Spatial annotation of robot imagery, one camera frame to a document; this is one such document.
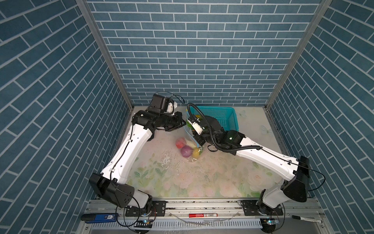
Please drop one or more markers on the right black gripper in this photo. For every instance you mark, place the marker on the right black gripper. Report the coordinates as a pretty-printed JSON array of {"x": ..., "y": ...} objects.
[{"x": 198, "y": 139}]

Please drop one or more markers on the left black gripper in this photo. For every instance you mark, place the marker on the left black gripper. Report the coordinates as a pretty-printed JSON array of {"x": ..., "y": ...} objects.
[{"x": 178, "y": 118}]

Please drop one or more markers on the teal plastic basket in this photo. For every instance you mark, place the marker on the teal plastic basket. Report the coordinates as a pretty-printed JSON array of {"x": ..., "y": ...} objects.
[{"x": 226, "y": 116}]

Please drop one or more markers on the yellow toy potato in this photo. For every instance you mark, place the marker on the yellow toy potato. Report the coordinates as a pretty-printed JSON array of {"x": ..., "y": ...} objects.
[{"x": 196, "y": 153}]

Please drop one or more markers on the clear zip top bag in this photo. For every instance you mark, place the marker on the clear zip top bag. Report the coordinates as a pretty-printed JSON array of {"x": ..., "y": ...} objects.
[{"x": 188, "y": 135}]

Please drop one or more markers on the purple toy onion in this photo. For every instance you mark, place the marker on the purple toy onion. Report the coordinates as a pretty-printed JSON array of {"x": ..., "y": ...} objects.
[{"x": 186, "y": 151}]

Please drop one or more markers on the red toy pepper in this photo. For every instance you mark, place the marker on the red toy pepper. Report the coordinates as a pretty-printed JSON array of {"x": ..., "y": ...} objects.
[{"x": 180, "y": 142}]

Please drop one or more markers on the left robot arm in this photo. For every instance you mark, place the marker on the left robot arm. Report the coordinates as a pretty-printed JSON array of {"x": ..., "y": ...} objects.
[{"x": 111, "y": 183}]

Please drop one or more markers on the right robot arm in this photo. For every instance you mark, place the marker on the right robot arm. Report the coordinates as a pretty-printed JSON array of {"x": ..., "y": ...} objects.
[{"x": 294, "y": 172}]

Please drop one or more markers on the red marker pen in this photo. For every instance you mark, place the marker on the red marker pen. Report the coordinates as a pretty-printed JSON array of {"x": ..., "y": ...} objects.
[{"x": 202, "y": 215}]

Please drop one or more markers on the blue black handheld device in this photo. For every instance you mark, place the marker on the blue black handheld device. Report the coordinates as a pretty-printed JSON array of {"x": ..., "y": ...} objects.
[{"x": 99, "y": 218}]

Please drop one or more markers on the black white marker pen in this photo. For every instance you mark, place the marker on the black white marker pen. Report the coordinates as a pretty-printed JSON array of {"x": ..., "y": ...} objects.
[{"x": 313, "y": 220}]

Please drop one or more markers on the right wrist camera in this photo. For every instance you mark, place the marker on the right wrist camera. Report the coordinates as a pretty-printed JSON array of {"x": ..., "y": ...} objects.
[{"x": 195, "y": 125}]

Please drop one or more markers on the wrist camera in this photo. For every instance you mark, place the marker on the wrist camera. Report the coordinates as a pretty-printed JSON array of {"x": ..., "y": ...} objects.
[
  {"x": 195, "y": 125},
  {"x": 162, "y": 105}
]

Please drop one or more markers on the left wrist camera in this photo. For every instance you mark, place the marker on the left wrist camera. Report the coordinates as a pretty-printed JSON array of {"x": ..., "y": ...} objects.
[{"x": 162, "y": 105}]

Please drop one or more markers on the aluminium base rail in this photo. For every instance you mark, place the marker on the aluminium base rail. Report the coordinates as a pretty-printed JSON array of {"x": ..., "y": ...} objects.
[{"x": 172, "y": 216}]

